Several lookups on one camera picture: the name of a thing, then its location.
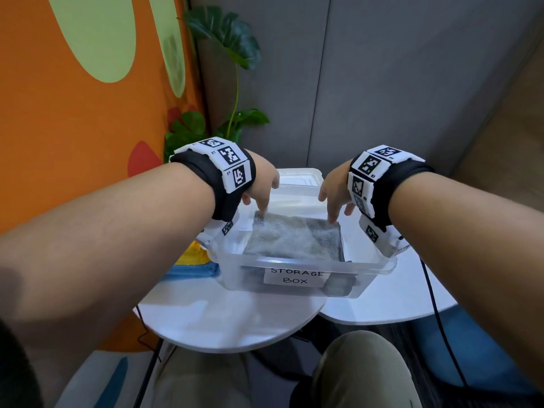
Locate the person's right hand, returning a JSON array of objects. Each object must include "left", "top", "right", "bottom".
[{"left": 318, "top": 159, "right": 356, "bottom": 224}]

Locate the yellow towel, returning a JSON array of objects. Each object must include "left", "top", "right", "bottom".
[{"left": 174, "top": 241, "right": 212, "bottom": 266}]

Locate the person's left hand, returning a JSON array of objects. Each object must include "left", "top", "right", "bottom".
[{"left": 241, "top": 150, "right": 281, "bottom": 217}]

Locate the black wristband with markers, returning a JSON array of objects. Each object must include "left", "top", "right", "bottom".
[
  {"left": 347, "top": 144, "right": 435, "bottom": 232},
  {"left": 169, "top": 137, "right": 257, "bottom": 222}
]

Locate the black right wristband with markers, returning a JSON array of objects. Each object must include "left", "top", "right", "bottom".
[{"left": 347, "top": 144, "right": 435, "bottom": 232}]

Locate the black right camera cable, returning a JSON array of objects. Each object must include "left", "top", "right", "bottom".
[{"left": 419, "top": 258, "right": 468, "bottom": 387}]

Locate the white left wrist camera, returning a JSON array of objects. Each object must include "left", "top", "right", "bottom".
[{"left": 195, "top": 212, "right": 241, "bottom": 250}]

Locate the blue towel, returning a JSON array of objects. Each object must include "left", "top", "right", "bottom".
[{"left": 163, "top": 262, "right": 221, "bottom": 281}]

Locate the black left wristband with markers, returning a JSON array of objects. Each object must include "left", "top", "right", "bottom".
[{"left": 169, "top": 137, "right": 257, "bottom": 222}]

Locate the person's right forearm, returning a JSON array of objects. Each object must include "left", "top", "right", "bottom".
[{"left": 389, "top": 172, "right": 544, "bottom": 392}]

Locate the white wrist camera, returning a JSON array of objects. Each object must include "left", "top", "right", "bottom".
[
  {"left": 195, "top": 212, "right": 241, "bottom": 250},
  {"left": 359, "top": 214, "right": 411, "bottom": 258}
]

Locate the green leafy plant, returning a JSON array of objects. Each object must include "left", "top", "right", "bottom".
[{"left": 163, "top": 6, "right": 271, "bottom": 164}]

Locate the person's leg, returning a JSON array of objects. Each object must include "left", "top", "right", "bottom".
[
  {"left": 151, "top": 348, "right": 252, "bottom": 408},
  {"left": 312, "top": 330, "right": 422, "bottom": 408}
]

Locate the person's left leg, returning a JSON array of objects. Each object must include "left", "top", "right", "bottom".
[{"left": 151, "top": 348, "right": 252, "bottom": 408}]

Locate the person's left forearm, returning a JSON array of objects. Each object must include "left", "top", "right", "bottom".
[{"left": 0, "top": 162, "right": 215, "bottom": 408}]

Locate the clear plastic storage box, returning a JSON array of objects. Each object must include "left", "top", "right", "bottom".
[{"left": 207, "top": 167, "right": 398, "bottom": 299}]

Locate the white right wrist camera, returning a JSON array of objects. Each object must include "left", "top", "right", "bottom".
[{"left": 359, "top": 214, "right": 411, "bottom": 258}]

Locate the person's right leg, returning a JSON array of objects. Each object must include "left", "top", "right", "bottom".
[{"left": 312, "top": 330, "right": 422, "bottom": 408}]

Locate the dark green shirt sleeve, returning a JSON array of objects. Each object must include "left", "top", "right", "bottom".
[{"left": 0, "top": 318, "right": 43, "bottom": 408}]

